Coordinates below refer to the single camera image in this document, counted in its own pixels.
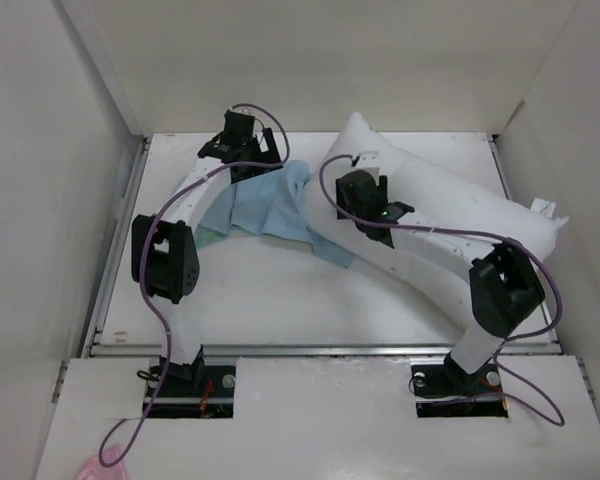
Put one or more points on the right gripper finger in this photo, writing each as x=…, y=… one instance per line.
x=378, y=232
x=342, y=213

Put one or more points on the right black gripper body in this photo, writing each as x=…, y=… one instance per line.
x=382, y=188

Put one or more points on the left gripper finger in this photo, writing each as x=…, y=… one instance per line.
x=269, y=153
x=241, y=171

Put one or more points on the light blue pillowcase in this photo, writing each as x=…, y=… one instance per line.
x=270, y=204

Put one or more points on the white pillow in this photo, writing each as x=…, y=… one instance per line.
x=442, y=197

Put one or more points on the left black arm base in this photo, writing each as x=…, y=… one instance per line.
x=193, y=391

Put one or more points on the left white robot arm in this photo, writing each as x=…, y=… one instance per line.
x=164, y=257

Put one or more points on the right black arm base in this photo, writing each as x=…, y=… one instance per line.
x=442, y=391

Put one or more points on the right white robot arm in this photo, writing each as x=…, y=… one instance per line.
x=504, y=287

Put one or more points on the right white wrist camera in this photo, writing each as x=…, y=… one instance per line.
x=367, y=161

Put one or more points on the front aluminium rail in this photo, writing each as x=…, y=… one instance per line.
x=138, y=350

